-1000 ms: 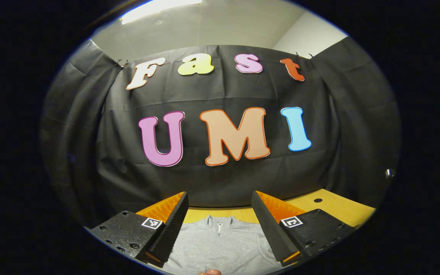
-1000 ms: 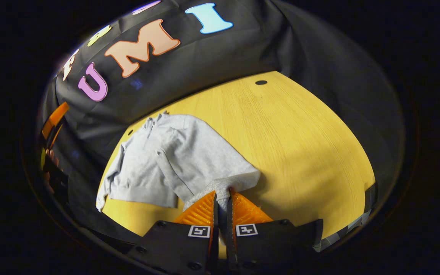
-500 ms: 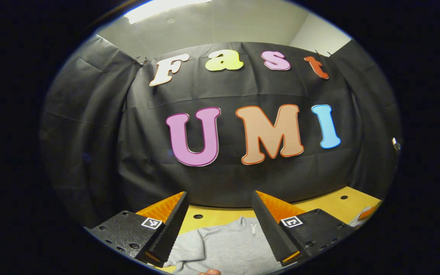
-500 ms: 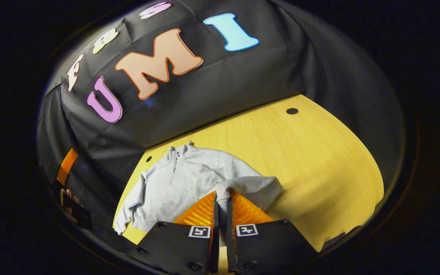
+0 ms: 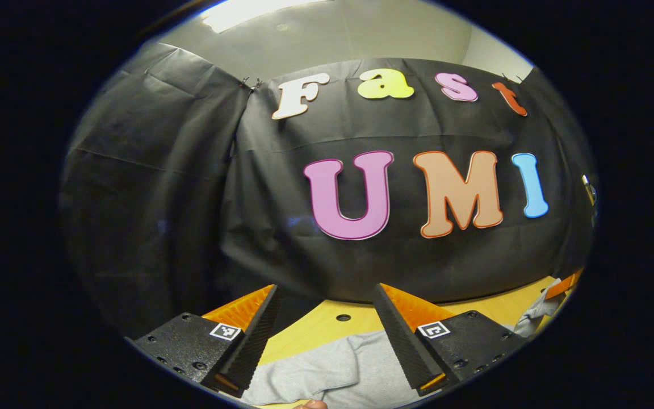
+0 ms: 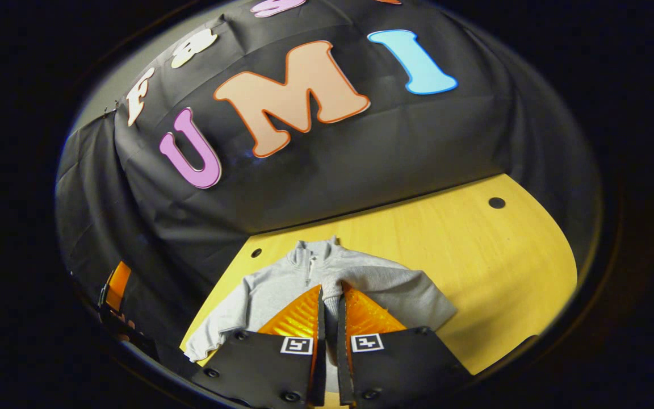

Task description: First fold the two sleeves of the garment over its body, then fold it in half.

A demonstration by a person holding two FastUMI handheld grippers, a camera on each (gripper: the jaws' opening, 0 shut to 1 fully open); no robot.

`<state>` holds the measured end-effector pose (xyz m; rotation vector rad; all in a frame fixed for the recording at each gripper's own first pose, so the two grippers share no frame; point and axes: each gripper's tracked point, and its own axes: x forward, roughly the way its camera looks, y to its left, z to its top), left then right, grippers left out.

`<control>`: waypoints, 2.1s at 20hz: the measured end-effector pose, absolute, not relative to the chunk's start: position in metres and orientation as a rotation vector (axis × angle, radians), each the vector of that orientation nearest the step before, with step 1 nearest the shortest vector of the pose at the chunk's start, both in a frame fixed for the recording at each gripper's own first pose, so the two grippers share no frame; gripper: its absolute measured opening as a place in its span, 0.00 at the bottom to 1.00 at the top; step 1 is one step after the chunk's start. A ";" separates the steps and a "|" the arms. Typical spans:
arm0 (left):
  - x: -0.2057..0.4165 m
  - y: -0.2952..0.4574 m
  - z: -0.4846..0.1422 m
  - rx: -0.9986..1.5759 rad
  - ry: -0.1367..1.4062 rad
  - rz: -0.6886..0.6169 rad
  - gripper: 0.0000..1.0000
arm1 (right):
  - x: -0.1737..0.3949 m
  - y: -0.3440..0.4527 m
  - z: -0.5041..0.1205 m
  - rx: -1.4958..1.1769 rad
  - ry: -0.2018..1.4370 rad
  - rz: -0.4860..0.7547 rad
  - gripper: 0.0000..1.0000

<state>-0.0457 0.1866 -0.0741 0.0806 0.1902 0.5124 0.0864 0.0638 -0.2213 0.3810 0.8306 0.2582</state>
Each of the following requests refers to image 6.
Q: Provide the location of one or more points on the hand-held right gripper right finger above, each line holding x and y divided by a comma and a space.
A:
343, 375

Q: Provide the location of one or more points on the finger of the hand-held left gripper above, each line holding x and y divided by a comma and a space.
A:
118, 287

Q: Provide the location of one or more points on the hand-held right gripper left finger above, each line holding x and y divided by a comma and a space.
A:
322, 369

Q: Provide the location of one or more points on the grey zip-neck sweatshirt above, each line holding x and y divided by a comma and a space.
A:
281, 278

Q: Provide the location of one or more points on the metal backdrop clip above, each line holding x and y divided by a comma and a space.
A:
110, 112

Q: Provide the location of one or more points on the black backdrop cloth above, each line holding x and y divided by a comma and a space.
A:
332, 159

